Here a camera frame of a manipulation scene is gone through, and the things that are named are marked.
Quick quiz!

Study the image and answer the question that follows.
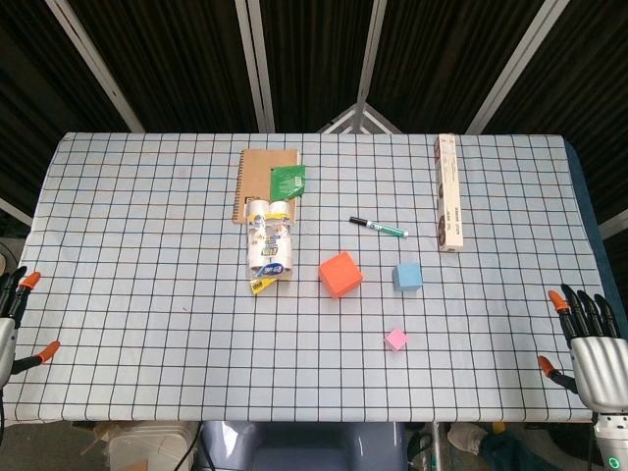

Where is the white plastic bin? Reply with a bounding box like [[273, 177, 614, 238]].
[[108, 421, 197, 471]]

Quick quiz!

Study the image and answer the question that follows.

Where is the orange foam cube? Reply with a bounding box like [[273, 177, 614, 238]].
[[318, 250, 364, 300]]

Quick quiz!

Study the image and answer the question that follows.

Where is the blue foam cube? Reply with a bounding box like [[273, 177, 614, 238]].
[[391, 262, 424, 293]]

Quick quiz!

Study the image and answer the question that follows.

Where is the brown spiral notebook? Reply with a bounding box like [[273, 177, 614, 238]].
[[231, 148, 301, 226]]

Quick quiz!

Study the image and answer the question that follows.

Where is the white screen frame post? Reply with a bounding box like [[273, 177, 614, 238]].
[[46, 0, 146, 133], [353, 0, 389, 107], [465, 0, 570, 134], [234, 0, 276, 132]]

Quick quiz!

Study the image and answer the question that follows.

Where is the pink foam cube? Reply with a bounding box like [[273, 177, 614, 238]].
[[384, 328, 410, 353]]

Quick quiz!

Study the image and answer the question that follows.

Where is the tissue roll pack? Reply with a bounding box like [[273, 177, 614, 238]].
[[244, 198, 295, 296]]

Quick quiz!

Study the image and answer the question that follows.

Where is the long cardboard wrap box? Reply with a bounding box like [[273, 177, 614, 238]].
[[433, 133, 465, 254]]

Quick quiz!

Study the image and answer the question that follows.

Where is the white triangular metal stand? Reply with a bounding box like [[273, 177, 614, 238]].
[[317, 102, 403, 134]]

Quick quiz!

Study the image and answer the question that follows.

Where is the green foil sachet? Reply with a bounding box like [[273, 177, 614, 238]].
[[269, 164, 307, 202]]

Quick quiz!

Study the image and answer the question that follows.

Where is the green marker pen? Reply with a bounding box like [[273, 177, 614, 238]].
[[348, 216, 410, 240]]

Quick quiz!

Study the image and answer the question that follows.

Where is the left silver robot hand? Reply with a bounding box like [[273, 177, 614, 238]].
[[0, 266, 61, 392]]

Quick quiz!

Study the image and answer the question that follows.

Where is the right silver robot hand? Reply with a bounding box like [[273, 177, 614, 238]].
[[538, 283, 628, 413]]

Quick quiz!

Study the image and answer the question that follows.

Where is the blue-grey robot torso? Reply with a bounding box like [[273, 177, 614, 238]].
[[195, 420, 408, 471]]

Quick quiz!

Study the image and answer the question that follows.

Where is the checkered tablecloth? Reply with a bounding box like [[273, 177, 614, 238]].
[[0, 131, 620, 424]]

